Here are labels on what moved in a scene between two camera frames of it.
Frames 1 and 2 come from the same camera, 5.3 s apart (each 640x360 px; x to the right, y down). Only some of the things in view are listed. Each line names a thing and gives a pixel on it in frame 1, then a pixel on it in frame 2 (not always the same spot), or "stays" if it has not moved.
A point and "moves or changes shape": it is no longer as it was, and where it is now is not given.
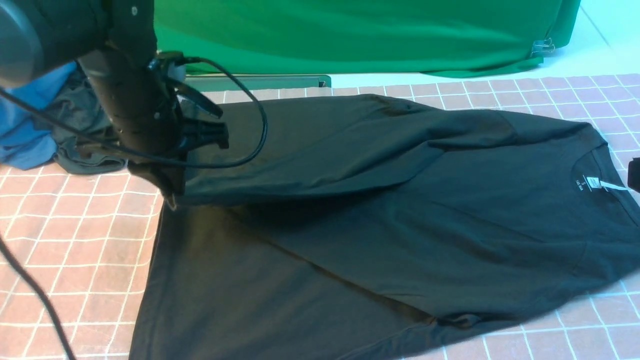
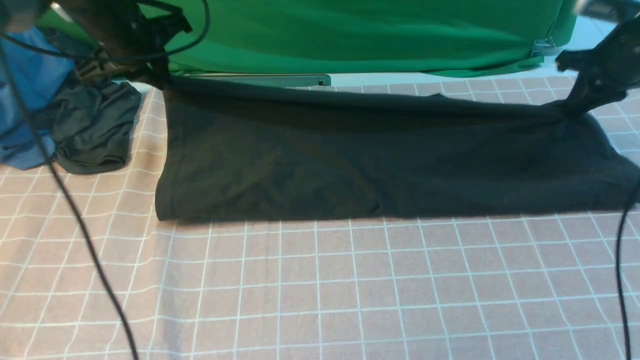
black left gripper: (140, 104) → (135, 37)
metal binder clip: (543, 45) stays
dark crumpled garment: (79, 150) stays
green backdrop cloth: (451, 38) stays
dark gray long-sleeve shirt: (340, 226) moves or changes shape
